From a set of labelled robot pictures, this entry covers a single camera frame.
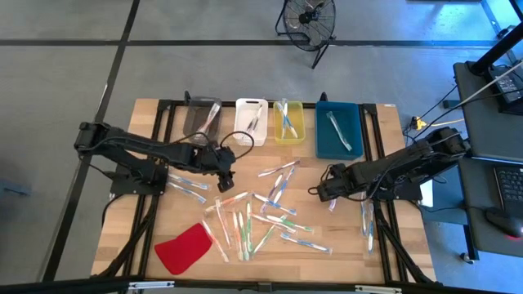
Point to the desk caster wheel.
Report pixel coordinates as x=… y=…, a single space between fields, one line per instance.
x=466 y=258

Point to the black rig crossbar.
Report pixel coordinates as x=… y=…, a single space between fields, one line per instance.
x=261 y=286

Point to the black floor fan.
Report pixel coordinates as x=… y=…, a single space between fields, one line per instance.
x=309 y=18

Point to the white plastic bin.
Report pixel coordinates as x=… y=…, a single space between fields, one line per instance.
x=241 y=134

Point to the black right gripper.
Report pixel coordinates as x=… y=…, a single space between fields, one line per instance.
x=337 y=181

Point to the black power adapter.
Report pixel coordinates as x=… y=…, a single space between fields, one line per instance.
x=506 y=85

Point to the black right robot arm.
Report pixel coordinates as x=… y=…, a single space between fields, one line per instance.
x=408 y=167

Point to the blue plastic bin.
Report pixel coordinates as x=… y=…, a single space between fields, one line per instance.
x=324 y=143

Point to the small white box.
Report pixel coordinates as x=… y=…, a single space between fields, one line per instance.
x=427 y=196

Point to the grey translucent plastic bin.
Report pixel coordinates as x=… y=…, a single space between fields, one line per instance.
x=192 y=118

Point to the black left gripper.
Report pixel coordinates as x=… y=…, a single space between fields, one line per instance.
x=214 y=157

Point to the black computer mouse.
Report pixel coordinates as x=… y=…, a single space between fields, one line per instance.
x=504 y=222

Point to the grey side desk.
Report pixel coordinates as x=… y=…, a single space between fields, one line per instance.
x=478 y=102
x=478 y=228

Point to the black metal pole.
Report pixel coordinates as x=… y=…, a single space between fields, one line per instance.
x=496 y=49

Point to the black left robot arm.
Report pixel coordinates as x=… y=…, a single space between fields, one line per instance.
x=135 y=147

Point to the purple white toothbrush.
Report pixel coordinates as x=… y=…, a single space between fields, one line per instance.
x=332 y=205
x=254 y=120
x=275 y=187
x=278 y=168
x=253 y=128

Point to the orange white toothbrush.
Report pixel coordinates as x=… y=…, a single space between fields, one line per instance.
x=271 y=221
x=237 y=234
x=223 y=222
x=212 y=114
x=228 y=201
x=214 y=241
x=206 y=124

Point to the yellow plastic bin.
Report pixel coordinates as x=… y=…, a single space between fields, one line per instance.
x=300 y=122

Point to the red cloth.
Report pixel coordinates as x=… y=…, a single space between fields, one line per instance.
x=184 y=249

